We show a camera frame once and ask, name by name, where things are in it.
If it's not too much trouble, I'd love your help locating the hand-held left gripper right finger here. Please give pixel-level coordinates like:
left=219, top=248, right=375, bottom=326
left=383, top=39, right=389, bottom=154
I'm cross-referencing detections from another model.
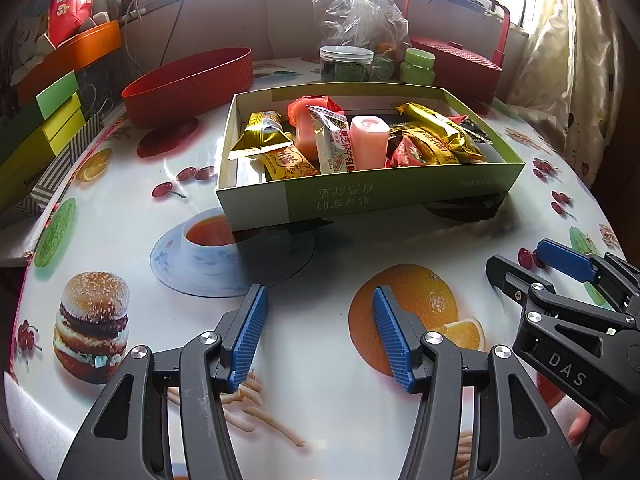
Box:
left=372, top=285, right=583, bottom=480

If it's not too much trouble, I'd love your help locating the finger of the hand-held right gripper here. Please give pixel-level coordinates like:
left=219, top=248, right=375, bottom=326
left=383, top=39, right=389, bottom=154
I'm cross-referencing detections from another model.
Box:
left=536, top=238, right=640, bottom=331
left=486, top=254, right=628, bottom=333

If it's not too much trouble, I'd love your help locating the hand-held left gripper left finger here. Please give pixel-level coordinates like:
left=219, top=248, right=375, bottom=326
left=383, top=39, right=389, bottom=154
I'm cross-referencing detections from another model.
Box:
left=57, top=283, right=270, bottom=480

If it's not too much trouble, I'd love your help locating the green cardboard box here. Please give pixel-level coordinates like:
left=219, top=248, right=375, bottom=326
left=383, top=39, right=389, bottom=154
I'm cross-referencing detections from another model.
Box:
left=215, top=85, right=526, bottom=231

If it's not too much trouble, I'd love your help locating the dark candy packet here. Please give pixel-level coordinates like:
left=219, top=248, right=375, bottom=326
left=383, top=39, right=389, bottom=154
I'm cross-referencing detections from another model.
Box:
left=450, top=115, right=496, bottom=147

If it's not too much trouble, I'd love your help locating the red and black candy packet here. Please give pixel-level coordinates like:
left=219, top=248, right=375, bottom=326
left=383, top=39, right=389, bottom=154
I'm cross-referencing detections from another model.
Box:
left=387, top=137, right=431, bottom=169

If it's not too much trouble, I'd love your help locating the yellow peanut candy packet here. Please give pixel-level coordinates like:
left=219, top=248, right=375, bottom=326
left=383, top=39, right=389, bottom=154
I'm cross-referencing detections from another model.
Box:
left=261, top=147, right=321, bottom=182

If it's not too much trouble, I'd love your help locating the pink jelly cup lid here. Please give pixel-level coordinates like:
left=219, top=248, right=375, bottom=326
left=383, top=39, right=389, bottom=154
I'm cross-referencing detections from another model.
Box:
left=349, top=116, right=390, bottom=171
left=287, top=96, right=346, bottom=162

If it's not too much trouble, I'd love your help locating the white red-lettered candy packet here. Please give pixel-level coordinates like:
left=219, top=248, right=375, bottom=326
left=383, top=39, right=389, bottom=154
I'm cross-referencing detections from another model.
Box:
left=306, top=105, right=359, bottom=176

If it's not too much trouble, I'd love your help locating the person's right hand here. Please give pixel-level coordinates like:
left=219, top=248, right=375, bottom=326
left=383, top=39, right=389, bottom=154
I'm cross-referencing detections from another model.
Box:
left=567, top=406, right=598, bottom=442

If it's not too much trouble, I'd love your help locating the cream patterned curtain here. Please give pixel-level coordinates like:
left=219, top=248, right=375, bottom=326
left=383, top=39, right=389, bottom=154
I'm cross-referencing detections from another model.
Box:
left=500, top=0, right=626, bottom=186

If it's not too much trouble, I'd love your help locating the small green jar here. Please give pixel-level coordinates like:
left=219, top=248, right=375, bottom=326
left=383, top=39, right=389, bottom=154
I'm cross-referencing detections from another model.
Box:
left=400, top=48, right=437, bottom=86

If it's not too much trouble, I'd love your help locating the white foam sheet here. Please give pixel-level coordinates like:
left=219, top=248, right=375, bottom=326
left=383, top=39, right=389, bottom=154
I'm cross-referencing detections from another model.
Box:
left=0, top=370, right=91, bottom=480

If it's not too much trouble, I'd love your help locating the black white striped box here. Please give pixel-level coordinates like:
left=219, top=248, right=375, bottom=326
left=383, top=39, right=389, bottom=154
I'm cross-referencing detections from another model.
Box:
left=0, top=110, right=121, bottom=231

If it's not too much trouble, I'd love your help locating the red oval plastic basin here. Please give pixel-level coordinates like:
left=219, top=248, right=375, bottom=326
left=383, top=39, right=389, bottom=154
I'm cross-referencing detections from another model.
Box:
left=121, top=47, right=253, bottom=130

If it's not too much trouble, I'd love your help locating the clear jar with white lid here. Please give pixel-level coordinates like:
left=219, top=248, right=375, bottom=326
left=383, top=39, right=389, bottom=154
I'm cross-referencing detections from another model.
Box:
left=319, top=46, right=375, bottom=84

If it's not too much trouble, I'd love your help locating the stack of green yellow boxes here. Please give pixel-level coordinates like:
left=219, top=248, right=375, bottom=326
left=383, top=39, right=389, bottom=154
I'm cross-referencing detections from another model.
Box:
left=0, top=92, right=88, bottom=211

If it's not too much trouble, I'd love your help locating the green long box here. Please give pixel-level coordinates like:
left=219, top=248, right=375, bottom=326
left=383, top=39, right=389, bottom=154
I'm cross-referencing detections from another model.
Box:
left=0, top=71, right=80, bottom=136

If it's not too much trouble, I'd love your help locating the clear plastic bag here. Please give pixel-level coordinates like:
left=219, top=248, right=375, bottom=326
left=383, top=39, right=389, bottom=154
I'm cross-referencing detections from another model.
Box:
left=312, top=0, right=410, bottom=61

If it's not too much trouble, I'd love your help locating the orange box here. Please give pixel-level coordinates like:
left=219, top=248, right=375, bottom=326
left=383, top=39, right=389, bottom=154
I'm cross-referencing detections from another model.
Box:
left=15, top=21, right=122, bottom=106

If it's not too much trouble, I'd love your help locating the colourful printed bag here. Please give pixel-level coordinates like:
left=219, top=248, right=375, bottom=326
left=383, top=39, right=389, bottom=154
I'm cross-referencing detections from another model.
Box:
left=10, top=5, right=56, bottom=63

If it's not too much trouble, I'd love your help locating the red lidded basket with handle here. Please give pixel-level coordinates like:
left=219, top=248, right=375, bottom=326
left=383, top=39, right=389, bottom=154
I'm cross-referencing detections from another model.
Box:
left=402, top=0, right=511, bottom=104

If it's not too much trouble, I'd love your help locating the black cable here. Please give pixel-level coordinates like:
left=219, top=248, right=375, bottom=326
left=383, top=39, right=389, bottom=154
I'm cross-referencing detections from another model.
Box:
left=161, top=0, right=192, bottom=57

